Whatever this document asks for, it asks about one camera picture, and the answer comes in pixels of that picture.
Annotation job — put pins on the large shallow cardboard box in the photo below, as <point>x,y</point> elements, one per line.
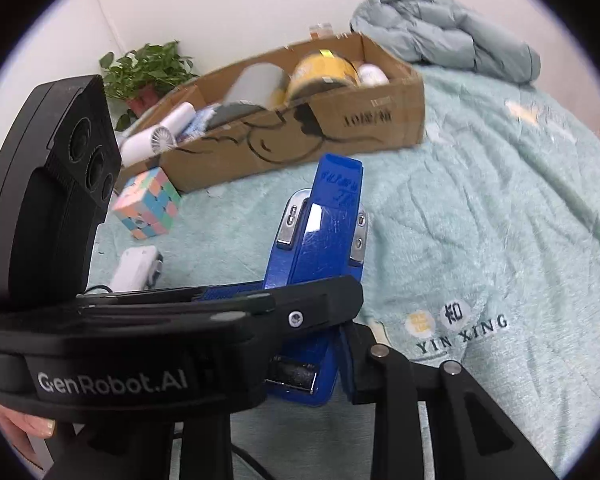
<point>343,121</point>

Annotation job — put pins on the potted plant red pot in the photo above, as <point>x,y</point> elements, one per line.
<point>141,77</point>

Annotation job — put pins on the pastel puzzle cube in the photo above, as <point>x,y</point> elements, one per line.
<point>148,204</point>

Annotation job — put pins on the silver metal cylinder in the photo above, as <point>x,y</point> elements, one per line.
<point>260,86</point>

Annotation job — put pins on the light blue puffer jacket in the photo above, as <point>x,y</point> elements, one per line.
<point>448,34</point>

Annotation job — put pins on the person's left hand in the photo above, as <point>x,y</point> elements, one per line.
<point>18,428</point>

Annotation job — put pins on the colourful board game box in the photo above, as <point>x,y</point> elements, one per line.
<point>198,125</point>

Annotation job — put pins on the white power adapter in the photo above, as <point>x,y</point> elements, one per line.
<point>138,269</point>

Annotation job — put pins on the yellow cylindrical canister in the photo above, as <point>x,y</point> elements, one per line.
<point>319,72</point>

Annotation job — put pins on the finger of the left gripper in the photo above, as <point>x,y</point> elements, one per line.
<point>180,294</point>
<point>243,316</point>

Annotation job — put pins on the small white bottle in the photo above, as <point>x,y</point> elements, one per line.
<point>370,75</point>

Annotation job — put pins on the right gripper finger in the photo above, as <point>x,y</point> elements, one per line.
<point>471,437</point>

